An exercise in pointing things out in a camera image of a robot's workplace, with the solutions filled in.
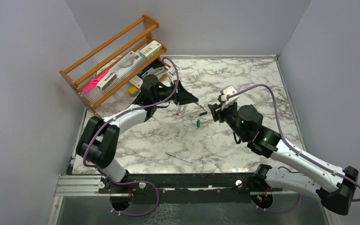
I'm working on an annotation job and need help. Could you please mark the pink highlighter pack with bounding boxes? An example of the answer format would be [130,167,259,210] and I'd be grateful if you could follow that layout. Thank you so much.
[82,70,108,93]

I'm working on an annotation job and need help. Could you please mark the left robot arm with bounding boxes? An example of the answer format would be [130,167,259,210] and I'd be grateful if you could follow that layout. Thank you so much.
[76,75,199,193]

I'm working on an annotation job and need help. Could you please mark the yellow sticky note block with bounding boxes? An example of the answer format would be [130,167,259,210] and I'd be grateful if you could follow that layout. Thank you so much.
[128,86,140,96]

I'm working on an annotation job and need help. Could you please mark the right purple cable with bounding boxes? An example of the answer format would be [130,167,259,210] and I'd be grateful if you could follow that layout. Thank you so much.
[226,83,360,215]

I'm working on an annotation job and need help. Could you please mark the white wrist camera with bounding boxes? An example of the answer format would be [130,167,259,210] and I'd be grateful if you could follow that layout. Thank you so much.
[218,85,239,110]
[166,66,178,84]

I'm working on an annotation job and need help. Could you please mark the white black box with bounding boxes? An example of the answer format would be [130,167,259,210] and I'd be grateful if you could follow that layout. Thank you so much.
[97,71,117,91]

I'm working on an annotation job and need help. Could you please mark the wooden shelf rack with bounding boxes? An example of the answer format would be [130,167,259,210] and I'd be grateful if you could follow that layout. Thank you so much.
[60,14,167,116]

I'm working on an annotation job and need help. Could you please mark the blue black stapler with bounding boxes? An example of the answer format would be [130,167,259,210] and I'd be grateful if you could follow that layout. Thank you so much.
[137,59,167,80]

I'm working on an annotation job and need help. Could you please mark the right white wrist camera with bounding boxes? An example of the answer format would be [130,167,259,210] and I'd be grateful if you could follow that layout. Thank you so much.
[218,85,239,110]

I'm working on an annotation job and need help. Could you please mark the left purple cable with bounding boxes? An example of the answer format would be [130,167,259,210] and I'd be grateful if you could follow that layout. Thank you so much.
[82,56,180,217]

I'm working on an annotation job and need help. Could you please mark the aluminium frame rail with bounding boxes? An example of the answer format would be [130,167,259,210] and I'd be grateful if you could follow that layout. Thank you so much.
[54,175,106,197]

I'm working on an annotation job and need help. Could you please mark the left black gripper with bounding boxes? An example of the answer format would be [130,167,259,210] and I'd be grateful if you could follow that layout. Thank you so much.
[152,80,198,105]

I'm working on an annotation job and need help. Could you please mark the long white package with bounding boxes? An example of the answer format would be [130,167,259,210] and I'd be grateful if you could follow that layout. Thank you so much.
[108,51,145,78]

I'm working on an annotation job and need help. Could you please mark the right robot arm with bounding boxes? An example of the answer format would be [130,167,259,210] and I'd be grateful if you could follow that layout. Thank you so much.
[208,103,359,216]

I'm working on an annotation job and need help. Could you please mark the white green box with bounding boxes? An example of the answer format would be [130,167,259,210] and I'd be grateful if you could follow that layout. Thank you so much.
[140,40,162,60]

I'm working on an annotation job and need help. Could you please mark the small white red box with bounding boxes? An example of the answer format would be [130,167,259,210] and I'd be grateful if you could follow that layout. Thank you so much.
[129,76,143,90]

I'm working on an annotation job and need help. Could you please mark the purple cable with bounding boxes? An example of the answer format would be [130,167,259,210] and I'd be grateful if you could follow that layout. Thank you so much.
[226,83,360,215]
[82,56,180,217]

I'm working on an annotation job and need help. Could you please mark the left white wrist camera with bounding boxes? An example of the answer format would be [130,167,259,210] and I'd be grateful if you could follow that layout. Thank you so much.
[166,66,178,84]

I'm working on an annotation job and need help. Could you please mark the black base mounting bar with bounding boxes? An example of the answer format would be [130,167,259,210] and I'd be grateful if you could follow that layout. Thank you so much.
[99,172,269,194]

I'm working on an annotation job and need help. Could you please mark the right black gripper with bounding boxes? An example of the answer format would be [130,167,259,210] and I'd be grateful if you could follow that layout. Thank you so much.
[209,99,248,140]

